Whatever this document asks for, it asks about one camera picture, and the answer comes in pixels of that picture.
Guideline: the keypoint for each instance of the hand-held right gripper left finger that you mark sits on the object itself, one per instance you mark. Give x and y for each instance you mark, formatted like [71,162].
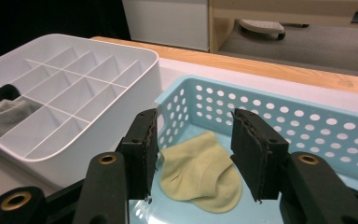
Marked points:
[140,161]

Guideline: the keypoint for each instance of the grey sock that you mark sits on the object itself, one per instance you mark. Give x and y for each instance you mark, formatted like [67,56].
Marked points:
[6,118]

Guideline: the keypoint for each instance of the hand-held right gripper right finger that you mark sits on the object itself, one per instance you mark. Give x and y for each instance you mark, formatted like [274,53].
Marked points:
[258,155]

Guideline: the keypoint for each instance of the black sock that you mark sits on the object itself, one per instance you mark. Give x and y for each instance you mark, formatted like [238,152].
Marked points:
[0,93]

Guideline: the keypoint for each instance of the blue perforated plastic basket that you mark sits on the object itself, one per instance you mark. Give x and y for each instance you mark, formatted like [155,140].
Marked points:
[292,102]

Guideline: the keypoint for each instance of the white table mat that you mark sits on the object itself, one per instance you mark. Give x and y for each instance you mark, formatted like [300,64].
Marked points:
[261,84]

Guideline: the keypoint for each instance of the black curtain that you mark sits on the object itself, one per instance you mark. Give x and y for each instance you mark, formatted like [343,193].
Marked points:
[43,18]

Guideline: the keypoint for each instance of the white divided storage box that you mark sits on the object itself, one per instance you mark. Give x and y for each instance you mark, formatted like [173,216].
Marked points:
[105,140]

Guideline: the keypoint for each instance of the white cabinet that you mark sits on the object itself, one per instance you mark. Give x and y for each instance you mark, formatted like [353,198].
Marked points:
[167,25]

